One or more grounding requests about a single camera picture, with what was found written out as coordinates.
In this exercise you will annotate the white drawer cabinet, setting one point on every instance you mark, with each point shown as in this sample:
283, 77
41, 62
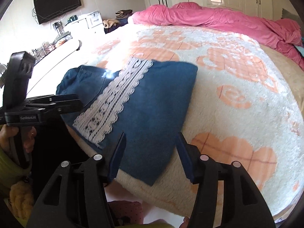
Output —
85, 25

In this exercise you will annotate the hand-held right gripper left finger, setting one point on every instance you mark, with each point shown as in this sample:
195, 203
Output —
117, 156

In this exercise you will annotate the beige plush cloth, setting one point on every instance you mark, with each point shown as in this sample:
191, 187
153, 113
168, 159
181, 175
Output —
110, 23

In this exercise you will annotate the person's left forearm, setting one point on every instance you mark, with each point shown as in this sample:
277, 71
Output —
9, 166

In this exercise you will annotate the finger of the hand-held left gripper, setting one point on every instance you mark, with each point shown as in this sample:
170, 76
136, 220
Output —
54, 99
68, 108

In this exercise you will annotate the white curved table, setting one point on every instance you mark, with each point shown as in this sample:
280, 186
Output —
54, 61

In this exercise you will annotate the white and orange floral blanket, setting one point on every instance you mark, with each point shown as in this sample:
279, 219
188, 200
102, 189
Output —
237, 114

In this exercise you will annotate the person's left hand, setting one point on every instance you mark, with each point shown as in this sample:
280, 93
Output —
30, 139

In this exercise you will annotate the beige bed sheet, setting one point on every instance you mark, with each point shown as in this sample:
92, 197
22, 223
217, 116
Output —
292, 76

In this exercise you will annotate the black wall television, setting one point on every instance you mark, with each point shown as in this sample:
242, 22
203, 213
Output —
57, 4

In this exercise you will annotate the clutter of small desk things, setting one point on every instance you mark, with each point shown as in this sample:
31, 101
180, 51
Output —
58, 38

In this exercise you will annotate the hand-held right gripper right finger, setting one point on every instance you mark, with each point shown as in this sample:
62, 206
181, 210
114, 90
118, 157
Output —
185, 156

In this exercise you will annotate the yellow fluffy cloth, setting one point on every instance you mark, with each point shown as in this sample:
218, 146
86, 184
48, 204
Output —
21, 199

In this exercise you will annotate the pink dotted slipper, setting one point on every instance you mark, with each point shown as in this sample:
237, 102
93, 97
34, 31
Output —
125, 212

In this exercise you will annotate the blue pants with lace trim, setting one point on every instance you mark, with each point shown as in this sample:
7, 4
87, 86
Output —
154, 104

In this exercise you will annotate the pile of folded clothes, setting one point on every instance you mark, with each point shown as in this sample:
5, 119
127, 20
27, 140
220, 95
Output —
123, 14

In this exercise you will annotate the pink duvet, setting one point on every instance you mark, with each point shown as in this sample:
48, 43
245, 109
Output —
213, 16

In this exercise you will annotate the grey headboard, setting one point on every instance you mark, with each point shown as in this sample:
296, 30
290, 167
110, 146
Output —
291, 16

